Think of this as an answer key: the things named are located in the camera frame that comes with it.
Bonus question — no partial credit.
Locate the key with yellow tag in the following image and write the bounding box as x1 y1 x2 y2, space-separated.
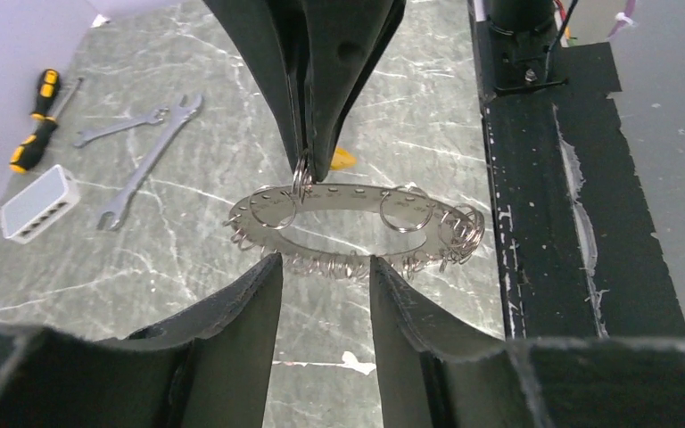
330 148 358 171

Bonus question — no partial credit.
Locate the small silver open-end wrench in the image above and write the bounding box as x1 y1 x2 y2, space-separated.
72 106 169 148

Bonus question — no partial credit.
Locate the white rectangular network switch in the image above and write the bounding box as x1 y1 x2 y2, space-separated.
0 164 80 244

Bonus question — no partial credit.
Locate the near yellow-black screwdriver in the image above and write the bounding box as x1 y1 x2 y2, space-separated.
10 76 85 174

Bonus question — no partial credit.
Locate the yellow-black screwdriver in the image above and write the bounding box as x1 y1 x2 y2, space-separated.
30 69 62 119
10 76 85 174

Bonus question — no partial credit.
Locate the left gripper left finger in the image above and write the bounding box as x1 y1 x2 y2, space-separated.
100 253 284 427

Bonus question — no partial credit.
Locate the silver toothed key organizer ring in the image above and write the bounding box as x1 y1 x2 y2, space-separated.
222 181 487 282

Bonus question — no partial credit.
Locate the small silver split ring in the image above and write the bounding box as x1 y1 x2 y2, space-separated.
292 150 315 205

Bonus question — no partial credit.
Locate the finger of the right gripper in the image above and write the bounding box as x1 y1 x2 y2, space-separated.
205 0 308 169
303 1 406 182

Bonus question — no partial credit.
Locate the large silver open-end wrench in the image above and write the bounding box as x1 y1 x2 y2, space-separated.
96 93 203 231

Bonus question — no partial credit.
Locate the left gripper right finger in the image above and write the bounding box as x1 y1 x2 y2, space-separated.
369 256 500 427

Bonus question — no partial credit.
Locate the far yellow-black screwdriver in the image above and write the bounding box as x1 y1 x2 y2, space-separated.
30 69 62 119

